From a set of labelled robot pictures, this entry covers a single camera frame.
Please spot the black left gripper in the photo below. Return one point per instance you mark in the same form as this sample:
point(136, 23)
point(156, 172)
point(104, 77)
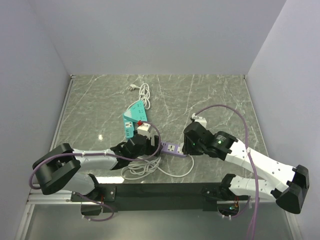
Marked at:
point(152, 149)

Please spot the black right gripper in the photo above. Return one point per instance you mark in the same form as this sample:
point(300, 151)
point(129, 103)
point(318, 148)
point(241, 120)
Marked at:
point(187, 148)

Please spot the purple power strip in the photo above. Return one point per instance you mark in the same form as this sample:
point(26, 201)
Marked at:
point(173, 149)

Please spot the teal triangular power strip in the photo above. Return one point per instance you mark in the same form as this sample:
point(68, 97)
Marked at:
point(136, 112)

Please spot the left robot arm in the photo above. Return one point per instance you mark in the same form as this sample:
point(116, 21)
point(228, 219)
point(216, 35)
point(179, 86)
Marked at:
point(59, 169)

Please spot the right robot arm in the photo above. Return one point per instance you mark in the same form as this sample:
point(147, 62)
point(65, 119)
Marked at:
point(282, 183)

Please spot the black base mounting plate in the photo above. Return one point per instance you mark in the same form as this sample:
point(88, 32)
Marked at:
point(163, 196)

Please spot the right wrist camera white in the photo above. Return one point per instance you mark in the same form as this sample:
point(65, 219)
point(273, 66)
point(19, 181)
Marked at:
point(199, 119)

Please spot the aluminium left edge rail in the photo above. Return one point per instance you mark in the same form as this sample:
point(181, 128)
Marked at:
point(60, 119)

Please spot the aluminium front rail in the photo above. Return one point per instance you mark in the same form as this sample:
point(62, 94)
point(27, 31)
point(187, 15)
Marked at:
point(36, 197)

